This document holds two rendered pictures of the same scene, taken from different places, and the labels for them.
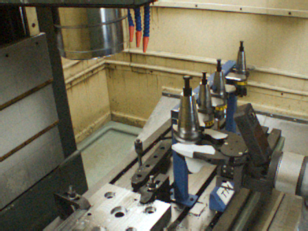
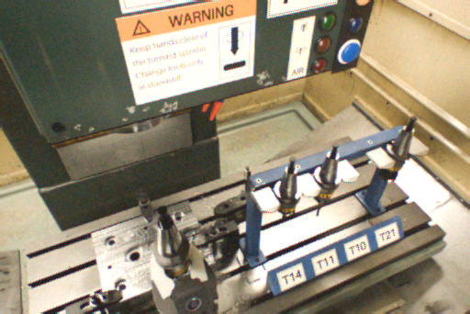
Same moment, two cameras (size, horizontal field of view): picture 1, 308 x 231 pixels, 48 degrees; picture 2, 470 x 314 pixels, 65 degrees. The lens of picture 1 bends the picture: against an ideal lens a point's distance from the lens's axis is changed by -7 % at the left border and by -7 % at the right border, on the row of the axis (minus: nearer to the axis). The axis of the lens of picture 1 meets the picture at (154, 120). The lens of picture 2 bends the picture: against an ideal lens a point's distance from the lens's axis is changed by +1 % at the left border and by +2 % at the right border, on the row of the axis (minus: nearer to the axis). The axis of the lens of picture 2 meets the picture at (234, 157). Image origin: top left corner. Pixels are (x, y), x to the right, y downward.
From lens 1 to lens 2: 57 cm
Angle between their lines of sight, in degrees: 31
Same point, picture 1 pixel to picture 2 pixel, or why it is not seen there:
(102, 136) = (281, 115)
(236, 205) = (295, 298)
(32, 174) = (149, 150)
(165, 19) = (387, 16)
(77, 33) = not seen: hidden behind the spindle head
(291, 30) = not seen: outside the picture
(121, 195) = (186, 222)
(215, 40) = (434, 72)
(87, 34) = not seen: hidden behind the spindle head
